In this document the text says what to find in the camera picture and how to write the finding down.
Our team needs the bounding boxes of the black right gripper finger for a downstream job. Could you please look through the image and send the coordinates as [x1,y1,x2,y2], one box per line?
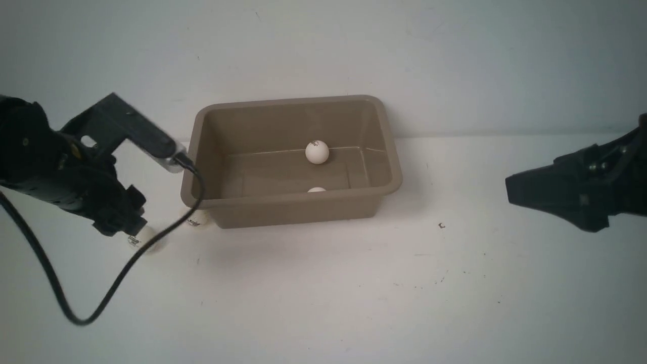
[505,166,610,233]

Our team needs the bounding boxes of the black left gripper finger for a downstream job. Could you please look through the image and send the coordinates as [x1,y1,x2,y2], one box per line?
[126,185,147,217]
[104,215,148,237]

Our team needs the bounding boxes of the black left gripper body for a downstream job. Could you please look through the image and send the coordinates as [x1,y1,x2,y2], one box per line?
[30,142,127,235]

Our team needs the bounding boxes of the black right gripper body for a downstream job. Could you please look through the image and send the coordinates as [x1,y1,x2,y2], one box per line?
[553,114,645,231]

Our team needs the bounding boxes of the tan plastic storage bin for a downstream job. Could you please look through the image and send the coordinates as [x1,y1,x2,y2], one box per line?
[188,95,403,230]

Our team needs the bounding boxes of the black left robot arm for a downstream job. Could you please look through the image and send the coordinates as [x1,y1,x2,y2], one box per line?
[1,97,147,237]

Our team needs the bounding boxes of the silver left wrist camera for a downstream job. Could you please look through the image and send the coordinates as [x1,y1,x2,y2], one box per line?
[60,92,187,174]

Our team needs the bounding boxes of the black left camera cable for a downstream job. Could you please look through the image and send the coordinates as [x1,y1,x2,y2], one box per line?
[0,152,205,326]

